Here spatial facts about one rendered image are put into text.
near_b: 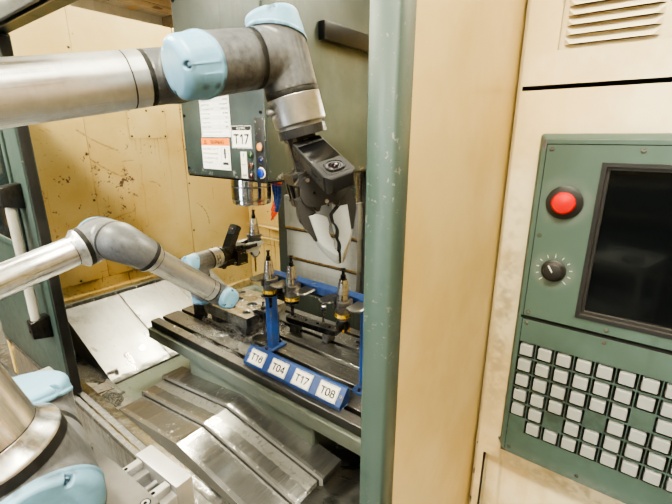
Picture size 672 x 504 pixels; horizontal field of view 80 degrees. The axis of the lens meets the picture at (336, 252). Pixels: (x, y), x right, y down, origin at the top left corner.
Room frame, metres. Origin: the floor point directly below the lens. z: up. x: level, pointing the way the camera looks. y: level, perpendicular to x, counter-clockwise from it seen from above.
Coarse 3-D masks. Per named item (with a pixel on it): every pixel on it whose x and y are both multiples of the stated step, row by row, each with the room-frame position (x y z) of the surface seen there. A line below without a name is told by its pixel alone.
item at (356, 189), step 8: (360, 176) 1.87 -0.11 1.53; (360, 184) 1.87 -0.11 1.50; (360, 192) 1.87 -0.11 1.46; (360, 200) 1.88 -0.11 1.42; (280, 208) 2.20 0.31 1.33; (280, 216) 2.21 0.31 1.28; (280, 224) 2.21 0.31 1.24; (280, 232) 2.21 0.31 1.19; (280, 240) 2.21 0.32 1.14; (280, 248) 2.21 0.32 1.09; (280, 256) 2.21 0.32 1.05; (280, 264) 2.22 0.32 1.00; (360, 272) 1.87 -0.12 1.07; (360, 280) 1.87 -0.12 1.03; (360, 288) 1.87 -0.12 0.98; (304, 296) 2.08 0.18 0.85; (312, 296) 2.05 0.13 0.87; (320, 296) 2.02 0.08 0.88; (296, 304) 2.12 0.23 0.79; (304, 304) 2.08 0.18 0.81; (312, 304) 2.04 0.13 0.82; (320, 304) 2.01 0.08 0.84; (328, 304) 1.97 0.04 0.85; (312, 312) 2.04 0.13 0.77; (328, 312) 1.98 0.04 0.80; (336, 320) 1.94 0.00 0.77; (352, 320) 1.88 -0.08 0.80
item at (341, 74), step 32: (192, 0) 1.47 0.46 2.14; (224, 0) 1.38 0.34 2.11; (256, 0) 1.29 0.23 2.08; (288, 0) 1.37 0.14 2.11; (320, 0) 1.49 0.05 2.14; (352, 0) 1.63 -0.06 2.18; (320, 32) 1.47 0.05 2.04; (352, 32) 1.58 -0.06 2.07; (320, 64) 1.49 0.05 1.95; (352, 64) 1.64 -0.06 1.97; (256, 96) 1.30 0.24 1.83; (352, 96) 1.64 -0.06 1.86; (192, 128) 1.51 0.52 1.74; (352, 128) 1.64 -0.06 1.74; (192, 160) 1.53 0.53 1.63; (288, 160) 1.35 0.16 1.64; (352, 160) 1.64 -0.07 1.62
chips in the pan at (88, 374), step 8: (80, 368) 1.66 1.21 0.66; (88, 368) 1.67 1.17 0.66; (96, 368) 1.68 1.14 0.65; (80, 376) 1.61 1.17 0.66; (88, 376) 1.60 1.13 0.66; (96, 376) 1.61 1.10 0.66; (104, 376) 1.63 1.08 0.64; (120, 384) 1.60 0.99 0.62; (112, 392) 1.48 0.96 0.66; (112, 400) 1.43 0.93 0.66; (120, 400) 1.44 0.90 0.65
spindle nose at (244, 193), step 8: (232, 184) 1.59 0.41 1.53; (240, 184) 1.56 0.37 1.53; (248, 184) 1.56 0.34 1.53; (256, 184) 1.57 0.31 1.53; (264, 184) 1.59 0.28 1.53; (232, 192) 1.59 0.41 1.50; (240, 192) 1.56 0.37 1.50; (248, 192) 1.56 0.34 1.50; (256, 192) 1.57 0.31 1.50; (264, 192) 1.59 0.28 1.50; (232, 200) 1.61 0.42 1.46; (240, 200) 1.57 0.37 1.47; (248, 200) 1.56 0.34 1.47; (256, 200) 1.57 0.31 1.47; (264, 200) 1.59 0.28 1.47
